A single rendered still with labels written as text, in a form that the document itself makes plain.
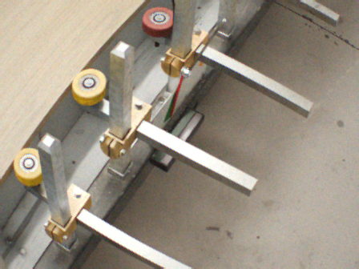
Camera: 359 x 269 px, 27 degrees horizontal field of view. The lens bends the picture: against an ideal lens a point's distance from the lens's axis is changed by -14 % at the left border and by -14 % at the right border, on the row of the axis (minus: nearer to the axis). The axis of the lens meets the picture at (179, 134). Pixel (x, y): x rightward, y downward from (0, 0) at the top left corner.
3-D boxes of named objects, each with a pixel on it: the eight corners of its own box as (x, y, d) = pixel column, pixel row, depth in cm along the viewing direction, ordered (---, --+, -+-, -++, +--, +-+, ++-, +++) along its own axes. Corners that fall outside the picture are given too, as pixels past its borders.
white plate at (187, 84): (206, 72, 206) (209, 47, 198) (151, 146, 193) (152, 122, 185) (204, 71, 207) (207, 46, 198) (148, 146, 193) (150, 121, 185)
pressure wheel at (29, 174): (44, 170, 176) (40, 142, 167) (53, 200, 172) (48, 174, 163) (16, 177, 175) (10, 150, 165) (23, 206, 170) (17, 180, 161)
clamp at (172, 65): (207, 45, 196) (209, 32, 192) (179, 81, 189) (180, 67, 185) (187, 35, 197) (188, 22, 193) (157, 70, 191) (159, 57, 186)
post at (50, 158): (78, 250, 181) (60, 138, 141) (71, 259, 179) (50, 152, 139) (66, 242, 182) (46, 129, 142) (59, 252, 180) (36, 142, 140)
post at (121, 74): (130, 177, 193) (135, 44, 154) (123, 187, 191) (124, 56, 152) (118, 170, 194) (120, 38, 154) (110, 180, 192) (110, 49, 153)
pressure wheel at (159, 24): (179, 42, 199) (183, 13, 190) (162, 62, 195) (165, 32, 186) (151, 30, 201) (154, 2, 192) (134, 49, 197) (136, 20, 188)
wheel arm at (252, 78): (311, 111, 187) (314, 101, 183) (306, 121, 185) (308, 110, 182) (154, 31, 197) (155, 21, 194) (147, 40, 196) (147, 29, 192)
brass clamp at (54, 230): (94, 206, 173) (93, 195, 169) (65, 248, 166) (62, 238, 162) (71, 193, 175) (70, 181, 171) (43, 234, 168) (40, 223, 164)
